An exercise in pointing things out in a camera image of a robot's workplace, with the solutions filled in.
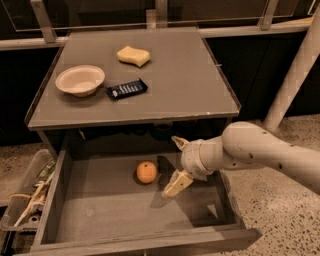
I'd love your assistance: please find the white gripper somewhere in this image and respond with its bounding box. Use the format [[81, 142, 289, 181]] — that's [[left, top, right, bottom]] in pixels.
[[162, 136, 215, 198]]

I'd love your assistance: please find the orange fruit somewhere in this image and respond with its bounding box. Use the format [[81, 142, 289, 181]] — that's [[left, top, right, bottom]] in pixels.
[[136, 161, 158, 184]]

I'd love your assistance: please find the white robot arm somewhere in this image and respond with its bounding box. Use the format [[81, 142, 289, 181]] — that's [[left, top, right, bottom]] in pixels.
[[162, 6, 320, 198]]

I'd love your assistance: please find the grey cabinet with counter top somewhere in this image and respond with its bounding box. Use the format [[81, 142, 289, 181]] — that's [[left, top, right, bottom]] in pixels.
[[25, 27, 240, 153]]

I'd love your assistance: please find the open grey top drawer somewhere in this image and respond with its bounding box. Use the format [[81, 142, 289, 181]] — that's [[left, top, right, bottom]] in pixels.
[[20, 142, 262, 256]]

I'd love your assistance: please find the dark blue snack bar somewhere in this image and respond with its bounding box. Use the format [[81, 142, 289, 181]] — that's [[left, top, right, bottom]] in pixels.
[[106, 79, 148, 100]]

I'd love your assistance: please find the yellow sponge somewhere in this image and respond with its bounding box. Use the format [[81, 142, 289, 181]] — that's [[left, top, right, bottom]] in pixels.
[[117, 46, 151, 67]]

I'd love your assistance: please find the white paper bowl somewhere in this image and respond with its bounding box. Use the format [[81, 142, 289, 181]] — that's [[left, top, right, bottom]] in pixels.
[[55, 65, 105, 97]]

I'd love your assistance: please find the clear plastic bin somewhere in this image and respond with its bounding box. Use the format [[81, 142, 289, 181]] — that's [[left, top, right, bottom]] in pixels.
[[1, 149, 56, 231]]

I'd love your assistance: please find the metal railing with glass panel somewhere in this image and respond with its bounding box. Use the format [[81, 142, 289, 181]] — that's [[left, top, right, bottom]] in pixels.
[[0, 0, 320, 51]]

